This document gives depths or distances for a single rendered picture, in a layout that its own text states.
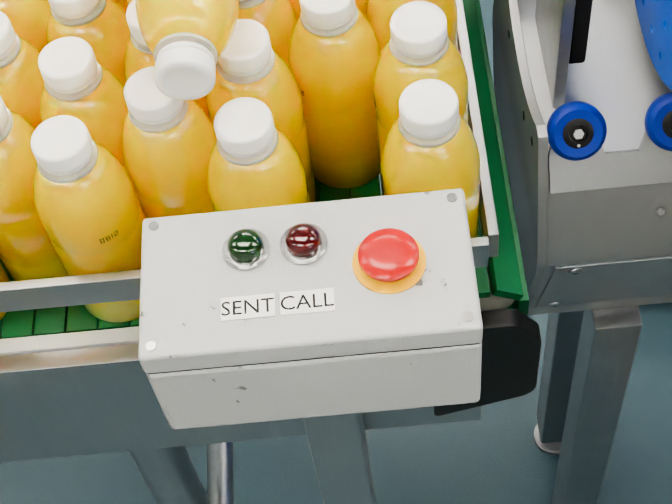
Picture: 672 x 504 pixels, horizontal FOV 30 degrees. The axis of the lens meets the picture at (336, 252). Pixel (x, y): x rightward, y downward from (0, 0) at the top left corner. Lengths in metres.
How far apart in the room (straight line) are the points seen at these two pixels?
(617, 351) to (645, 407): 0.62
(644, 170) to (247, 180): 0.33
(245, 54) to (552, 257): 0.33
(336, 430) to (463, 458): 0.99
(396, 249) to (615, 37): 0.41
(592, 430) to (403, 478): 0.46
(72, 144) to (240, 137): 0.11
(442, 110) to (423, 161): 0.04
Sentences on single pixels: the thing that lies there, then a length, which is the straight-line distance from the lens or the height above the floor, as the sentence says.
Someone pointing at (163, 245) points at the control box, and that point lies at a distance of 0.77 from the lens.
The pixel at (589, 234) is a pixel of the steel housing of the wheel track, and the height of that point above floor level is 0.86.
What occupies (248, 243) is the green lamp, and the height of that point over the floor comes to 1.11.
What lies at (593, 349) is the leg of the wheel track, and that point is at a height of 0.58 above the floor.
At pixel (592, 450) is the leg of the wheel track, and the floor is 0.33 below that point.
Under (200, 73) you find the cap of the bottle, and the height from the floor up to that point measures 1.13.
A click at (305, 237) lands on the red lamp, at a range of 0.74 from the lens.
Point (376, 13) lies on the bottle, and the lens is 0.94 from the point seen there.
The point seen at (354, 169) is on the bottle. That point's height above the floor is 0.93.
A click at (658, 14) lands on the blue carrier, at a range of 0.99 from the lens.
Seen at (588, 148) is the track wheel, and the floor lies 0.96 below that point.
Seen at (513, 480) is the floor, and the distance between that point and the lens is 1.87.
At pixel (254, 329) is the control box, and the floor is 1.10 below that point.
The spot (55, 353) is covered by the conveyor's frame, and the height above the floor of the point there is 0.90.
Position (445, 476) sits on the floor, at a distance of 1.87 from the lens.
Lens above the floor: 1.73
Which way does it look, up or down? 57 degrees down
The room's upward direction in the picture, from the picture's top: 9 degrees counter-clockwise
